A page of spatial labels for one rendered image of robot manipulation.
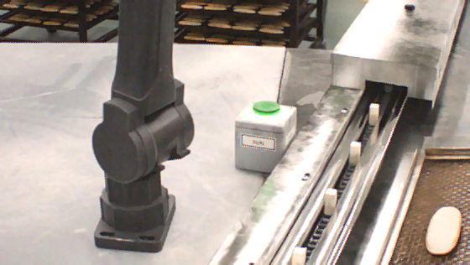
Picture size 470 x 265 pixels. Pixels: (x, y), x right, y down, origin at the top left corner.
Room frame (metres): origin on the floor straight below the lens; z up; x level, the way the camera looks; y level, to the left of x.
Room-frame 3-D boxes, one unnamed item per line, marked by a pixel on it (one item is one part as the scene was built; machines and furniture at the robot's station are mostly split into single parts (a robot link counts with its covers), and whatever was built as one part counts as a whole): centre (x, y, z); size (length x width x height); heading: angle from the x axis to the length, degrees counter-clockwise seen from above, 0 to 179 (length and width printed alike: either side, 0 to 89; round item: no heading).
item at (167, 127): (0.89, 0.10, 0.94); 0.09 x 0.05 x 0.10; 55
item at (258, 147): (1.07, -0.05, 0.84); 0.08 x 0.08 x 0.11; 70
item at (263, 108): (1.07, -0.04, 0.90); 0.04 x 0.04 x 0.02
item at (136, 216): (0.90, 0.13, 0.86); 0.12 x 0.09 x 0.08; 174
